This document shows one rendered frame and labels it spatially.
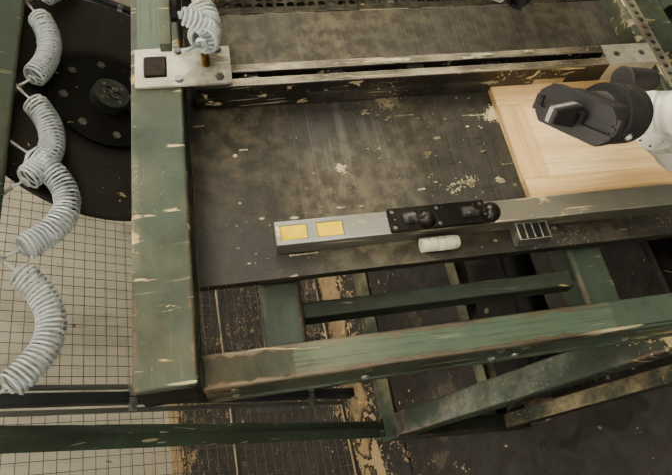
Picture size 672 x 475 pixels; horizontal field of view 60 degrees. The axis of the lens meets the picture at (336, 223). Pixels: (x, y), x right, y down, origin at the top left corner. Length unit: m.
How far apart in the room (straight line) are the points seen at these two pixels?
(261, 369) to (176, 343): 0.15
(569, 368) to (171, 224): 1.14
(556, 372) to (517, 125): 0.72
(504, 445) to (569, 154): 1.75
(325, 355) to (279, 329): 0.14
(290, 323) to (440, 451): 2.10
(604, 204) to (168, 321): 0.89
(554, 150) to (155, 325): 0.91
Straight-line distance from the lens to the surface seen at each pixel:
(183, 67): 1.25
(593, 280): 1.31
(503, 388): 1.85
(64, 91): 1.86
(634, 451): 2.56
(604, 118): 0.83
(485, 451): 2.94
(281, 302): 1.12
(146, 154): 1.14
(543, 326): 1.13
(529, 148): 1.35
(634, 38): 1.69
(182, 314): 0.98
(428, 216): 1.02
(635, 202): 1.36
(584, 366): 1.71
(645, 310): 1.24
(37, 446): 1.44
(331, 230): 1.11
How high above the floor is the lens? 2.27
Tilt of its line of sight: 36 degrees down
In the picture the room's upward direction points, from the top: 79 degrees counter-clockwise
